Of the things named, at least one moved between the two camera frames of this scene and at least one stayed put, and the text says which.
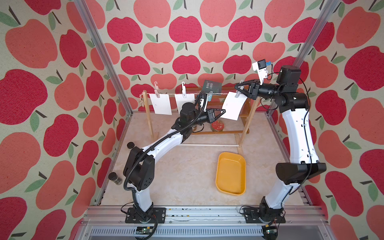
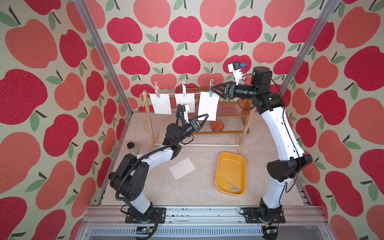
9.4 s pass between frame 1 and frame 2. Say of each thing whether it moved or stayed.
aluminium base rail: stayed
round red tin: stayed
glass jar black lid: stayed
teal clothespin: moved
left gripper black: moved
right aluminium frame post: stayed
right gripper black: moved
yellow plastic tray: stayed
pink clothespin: stayed
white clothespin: stayed
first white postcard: stayed
